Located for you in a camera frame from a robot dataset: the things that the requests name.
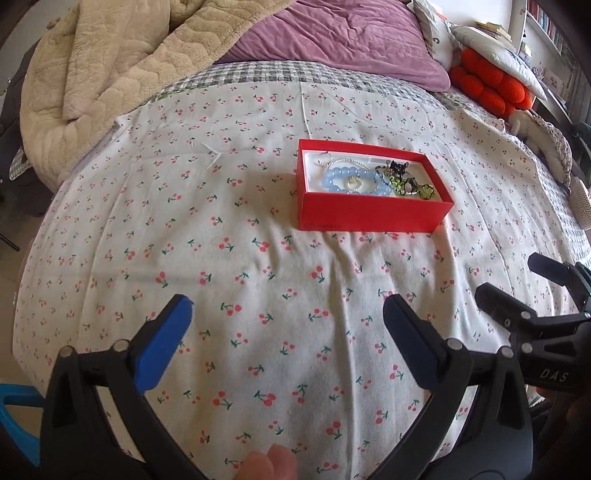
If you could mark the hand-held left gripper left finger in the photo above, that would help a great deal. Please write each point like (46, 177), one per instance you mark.
(157, 344)

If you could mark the purple duvet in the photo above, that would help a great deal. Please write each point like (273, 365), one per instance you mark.
(346, 37)

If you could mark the white bookshelf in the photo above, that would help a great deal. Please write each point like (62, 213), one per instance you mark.
(549, 23)

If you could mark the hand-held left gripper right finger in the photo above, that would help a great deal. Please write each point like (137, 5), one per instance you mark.
(411, 332)

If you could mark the blue plastic stool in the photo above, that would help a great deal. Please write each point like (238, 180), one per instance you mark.
(18, 415)

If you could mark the dark cloth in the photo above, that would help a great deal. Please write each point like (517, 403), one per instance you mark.
(582, 147)

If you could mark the grey white pillow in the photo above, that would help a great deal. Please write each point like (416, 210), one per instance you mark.
(498, 50)

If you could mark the beige knitted item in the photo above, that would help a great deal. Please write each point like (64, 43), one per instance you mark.
(582, 203)

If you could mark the red bobble cushion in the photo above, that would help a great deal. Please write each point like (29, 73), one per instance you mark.
(489, 83)

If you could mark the red jewelry box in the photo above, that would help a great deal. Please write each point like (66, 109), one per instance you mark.
(369, 212)

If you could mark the stack of books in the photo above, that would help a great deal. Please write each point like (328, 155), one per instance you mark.
(491, 28)

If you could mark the dark bedside table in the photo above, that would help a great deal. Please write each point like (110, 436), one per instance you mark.
(556, 106)

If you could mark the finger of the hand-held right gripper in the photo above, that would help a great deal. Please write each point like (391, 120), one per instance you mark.
(498, 307)
(554, 268)

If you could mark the person's left hand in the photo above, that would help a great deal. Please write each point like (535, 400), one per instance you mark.
(272, 464)

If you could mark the beige fleece blanket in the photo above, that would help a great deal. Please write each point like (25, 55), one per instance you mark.
(115, 69)

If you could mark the dark chair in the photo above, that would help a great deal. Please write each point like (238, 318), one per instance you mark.
(14, 115)

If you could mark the cherry print cloth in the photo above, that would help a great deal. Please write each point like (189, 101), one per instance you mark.
(231, 277)

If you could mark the white fluffy plush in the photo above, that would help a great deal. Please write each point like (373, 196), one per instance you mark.
(545, 138)

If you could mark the white printed pillow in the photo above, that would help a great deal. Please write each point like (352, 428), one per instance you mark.
(434, 32)

